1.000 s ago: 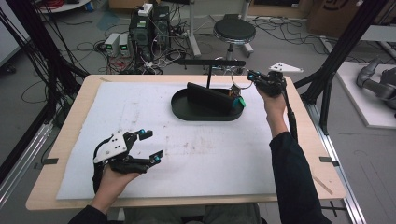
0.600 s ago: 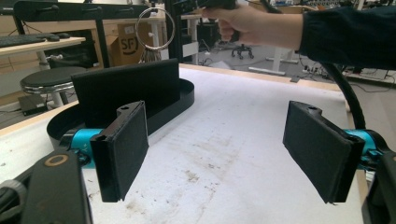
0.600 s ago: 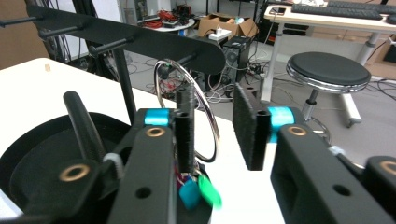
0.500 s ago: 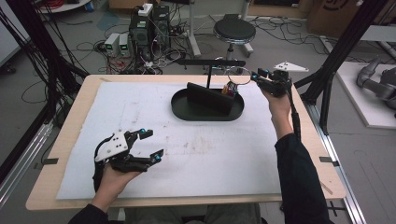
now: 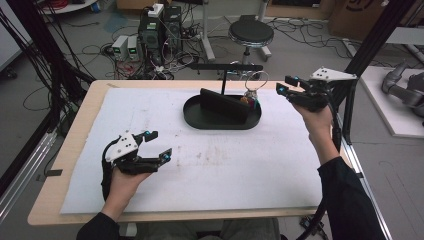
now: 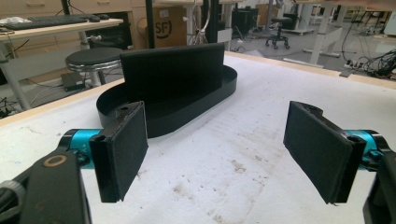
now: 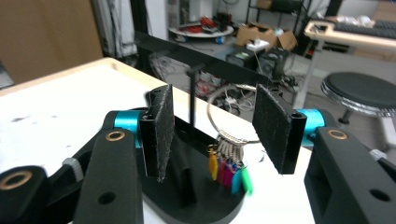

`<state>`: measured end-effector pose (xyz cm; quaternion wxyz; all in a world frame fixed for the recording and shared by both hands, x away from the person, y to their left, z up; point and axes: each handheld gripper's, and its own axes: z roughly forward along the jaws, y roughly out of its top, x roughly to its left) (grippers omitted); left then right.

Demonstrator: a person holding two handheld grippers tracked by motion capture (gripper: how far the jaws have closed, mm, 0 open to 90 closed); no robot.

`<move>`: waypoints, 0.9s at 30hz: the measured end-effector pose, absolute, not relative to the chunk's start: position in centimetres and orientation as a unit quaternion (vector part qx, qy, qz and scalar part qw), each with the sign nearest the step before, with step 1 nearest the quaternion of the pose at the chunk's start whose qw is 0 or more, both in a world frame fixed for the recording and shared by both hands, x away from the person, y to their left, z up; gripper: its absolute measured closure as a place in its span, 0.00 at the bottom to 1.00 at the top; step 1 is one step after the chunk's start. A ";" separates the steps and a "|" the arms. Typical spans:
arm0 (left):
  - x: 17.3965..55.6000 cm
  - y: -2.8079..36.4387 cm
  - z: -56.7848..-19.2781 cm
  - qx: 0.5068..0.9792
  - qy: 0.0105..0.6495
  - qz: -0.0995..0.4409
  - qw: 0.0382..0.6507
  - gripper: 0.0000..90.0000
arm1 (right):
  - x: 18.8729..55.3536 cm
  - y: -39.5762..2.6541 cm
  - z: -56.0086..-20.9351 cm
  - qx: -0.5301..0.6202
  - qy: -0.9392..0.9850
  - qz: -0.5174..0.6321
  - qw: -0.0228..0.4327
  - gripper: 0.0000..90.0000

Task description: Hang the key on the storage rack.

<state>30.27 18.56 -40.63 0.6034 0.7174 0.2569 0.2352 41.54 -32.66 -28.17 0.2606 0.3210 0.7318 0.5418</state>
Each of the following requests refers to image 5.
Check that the white side table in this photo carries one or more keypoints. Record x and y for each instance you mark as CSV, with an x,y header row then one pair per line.
x,y
405,36

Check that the aluminium rail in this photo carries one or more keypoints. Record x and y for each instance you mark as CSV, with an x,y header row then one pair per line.
x,y
370,196
23,171

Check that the white power adapter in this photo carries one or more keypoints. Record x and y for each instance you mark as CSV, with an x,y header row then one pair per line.
x,y
155,10

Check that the white table leg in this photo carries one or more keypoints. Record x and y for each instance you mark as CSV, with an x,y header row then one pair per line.
x,y
206,33

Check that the black oval tray with hanger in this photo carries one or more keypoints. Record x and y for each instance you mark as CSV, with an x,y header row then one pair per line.
x,y
206,121

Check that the person's leg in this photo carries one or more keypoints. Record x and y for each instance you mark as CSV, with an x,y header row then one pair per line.
x,y
250,230
160,231

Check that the white floor board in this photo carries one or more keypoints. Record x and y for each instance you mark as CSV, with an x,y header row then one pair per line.
x,y
390,110

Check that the person's right leg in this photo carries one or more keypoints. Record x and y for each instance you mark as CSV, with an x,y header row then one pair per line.
x,y
250,230

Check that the black foot pedal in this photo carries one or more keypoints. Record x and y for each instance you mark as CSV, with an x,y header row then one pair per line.
x,y
306,222

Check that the person's right hand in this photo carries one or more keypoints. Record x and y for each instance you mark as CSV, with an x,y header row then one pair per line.
x,y
318,123

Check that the white panel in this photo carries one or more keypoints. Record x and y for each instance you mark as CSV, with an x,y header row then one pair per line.
x,y
8,40

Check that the black tape strip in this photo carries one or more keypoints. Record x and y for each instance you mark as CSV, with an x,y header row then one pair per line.
x,y
359,174
54,173

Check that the black computer tower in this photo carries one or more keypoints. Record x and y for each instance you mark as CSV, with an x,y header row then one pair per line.
x,y
150,36
173,25

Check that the person's left leg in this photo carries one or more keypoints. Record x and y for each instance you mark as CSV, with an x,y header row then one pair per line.
x,y
160,231

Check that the black wallet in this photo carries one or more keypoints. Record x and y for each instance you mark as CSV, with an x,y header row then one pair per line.
x,y
223,105

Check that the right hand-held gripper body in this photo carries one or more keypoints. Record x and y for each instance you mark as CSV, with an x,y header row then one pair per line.
x,y
316,98

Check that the white table mat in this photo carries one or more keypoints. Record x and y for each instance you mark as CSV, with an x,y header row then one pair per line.
x,y
233,176

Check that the grey power supply unit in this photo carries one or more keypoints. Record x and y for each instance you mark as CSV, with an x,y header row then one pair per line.
x,y
119,48
133,48

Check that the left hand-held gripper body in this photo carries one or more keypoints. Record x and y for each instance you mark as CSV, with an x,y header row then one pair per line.
x,y
125,148

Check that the cardboard box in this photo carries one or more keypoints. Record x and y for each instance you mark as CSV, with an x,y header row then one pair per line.
x,y
350,20

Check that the white round table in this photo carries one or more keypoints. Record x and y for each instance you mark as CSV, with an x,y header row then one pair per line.
x,y
71,6

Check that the black round stool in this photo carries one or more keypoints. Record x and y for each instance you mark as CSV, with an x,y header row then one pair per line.
x,y
250,33

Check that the person's left hand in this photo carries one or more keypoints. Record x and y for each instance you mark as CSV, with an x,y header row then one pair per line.
x,y
123,186

